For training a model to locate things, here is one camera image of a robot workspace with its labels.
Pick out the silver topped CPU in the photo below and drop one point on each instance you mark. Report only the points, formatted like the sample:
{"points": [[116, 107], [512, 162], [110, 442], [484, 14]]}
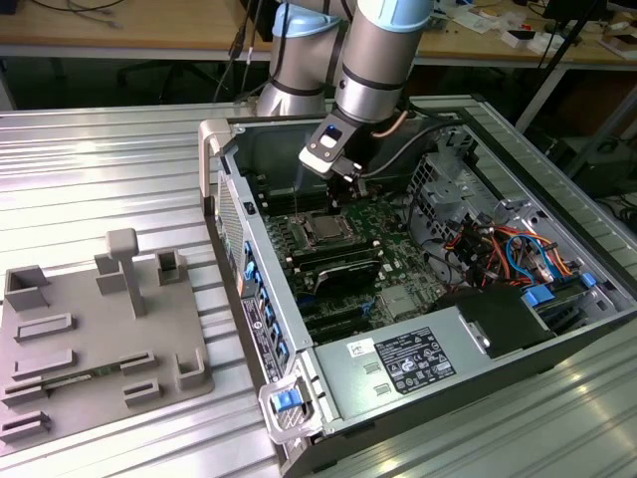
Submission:
{"points": [[326, 228]]}

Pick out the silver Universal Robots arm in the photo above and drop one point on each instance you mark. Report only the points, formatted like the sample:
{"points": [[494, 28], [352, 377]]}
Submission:
{"points": [[373, 60]]}

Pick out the CPU socket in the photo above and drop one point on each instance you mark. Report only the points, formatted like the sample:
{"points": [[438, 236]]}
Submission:
{"points": [[318, 245]]}

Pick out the perforated metal drive cage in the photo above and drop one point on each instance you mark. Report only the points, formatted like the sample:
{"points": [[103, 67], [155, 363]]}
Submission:
{"points": [[448, 194]]}

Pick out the installed RAM stick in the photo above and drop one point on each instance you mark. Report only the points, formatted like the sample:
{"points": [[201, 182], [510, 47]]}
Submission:
{"points": [[338, 260]]}

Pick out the green motherboard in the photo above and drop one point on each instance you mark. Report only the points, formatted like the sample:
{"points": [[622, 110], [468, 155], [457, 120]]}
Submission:
{"points": [[398, 269]]}

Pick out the black expansion card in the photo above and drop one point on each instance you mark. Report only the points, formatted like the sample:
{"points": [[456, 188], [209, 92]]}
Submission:
{"points": [[348, 276]]}

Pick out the silver chipset heat sink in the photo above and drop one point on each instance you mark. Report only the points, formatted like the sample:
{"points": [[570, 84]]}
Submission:
{"points": [[399, 302]]}

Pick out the open grey PC case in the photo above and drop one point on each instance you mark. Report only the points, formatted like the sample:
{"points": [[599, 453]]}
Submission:
{"points": [[276, 289]]}

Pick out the white box with black inlay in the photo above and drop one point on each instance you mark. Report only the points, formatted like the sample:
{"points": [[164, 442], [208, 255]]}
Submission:
{"points": [[520, 37]]}

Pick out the black office chair base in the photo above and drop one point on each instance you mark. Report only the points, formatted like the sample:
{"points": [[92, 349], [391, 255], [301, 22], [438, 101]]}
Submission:
{"points": [[164, 74]]}

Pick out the black plastic air shroud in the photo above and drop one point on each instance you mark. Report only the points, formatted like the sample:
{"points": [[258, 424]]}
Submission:
{"points": [[497, 313]]}

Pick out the blue disk carrier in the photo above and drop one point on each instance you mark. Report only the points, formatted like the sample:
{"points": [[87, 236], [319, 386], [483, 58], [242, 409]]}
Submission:
{"points": [[540, 297]]}

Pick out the grey power supply unit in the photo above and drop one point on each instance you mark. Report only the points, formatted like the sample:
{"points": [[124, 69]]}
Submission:
{"points": [[348, 393]]}

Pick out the wooden desk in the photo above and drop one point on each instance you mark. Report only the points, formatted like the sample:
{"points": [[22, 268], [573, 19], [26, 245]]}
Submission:
{"points": [[149, 25]]}

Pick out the small blue clip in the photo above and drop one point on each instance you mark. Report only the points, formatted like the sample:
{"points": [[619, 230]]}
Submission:
{"points": [[588, 280]]}

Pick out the grey parts rack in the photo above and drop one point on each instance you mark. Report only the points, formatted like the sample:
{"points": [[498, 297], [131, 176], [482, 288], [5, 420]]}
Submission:
{"points": [[99, 338]]}

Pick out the green RAM stick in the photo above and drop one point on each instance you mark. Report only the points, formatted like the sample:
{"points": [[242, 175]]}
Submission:
{"points": [[102, 371]]}

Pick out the small silver wrist camera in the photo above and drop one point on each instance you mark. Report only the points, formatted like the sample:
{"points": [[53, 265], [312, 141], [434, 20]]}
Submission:
{"points": [[348, 170]]}

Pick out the white wrist camera with mount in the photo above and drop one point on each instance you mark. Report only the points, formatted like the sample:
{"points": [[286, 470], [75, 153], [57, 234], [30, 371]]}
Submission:
{"points": [[326, 144]]}

